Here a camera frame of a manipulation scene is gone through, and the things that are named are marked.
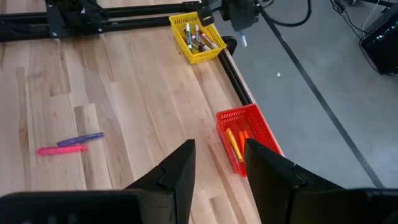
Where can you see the red Expo marker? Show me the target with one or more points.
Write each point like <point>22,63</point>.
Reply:
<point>208,39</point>

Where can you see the pink highlighter marker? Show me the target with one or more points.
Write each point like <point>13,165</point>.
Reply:
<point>60,150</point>

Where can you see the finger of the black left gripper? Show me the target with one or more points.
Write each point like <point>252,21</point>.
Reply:
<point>206,17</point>

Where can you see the yellow-orange highlighter marker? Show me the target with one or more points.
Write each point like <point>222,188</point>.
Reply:
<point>234,143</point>

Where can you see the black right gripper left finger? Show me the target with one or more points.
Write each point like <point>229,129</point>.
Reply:
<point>93,208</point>

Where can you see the black electronics box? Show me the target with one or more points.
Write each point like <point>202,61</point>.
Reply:
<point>382,43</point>

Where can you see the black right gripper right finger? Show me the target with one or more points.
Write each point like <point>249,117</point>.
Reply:
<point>311,205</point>

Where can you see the yellow plastic basket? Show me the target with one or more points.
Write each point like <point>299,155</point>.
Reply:
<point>199,57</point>

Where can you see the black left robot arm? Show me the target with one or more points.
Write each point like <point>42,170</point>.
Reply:
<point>84,14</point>

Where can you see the red plastic basket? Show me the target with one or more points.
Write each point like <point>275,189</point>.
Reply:
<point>230,116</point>

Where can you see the maroon Expo marker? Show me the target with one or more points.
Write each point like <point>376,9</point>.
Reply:
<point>200,44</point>

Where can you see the slim purple pen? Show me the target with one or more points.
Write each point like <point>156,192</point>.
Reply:
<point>79,139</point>

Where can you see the orange highlighter marker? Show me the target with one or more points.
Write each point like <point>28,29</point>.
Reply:
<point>241,141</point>
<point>246,134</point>

